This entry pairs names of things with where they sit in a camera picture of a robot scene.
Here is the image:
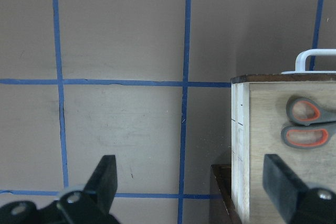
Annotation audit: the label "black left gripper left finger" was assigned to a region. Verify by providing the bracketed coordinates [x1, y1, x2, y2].
[57, 155, 118, 224]

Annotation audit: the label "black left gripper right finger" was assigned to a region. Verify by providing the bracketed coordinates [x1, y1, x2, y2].
[262, 154, 335, 223]

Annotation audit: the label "orange grey scissors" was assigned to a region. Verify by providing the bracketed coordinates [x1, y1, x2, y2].
[281, 97, 335, 149]

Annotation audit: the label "wooden drawer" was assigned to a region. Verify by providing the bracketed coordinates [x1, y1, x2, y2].
[231, 74, 335, 223]

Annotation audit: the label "white drawer handle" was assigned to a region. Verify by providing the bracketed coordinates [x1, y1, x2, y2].
[280, 48, 336, 75]

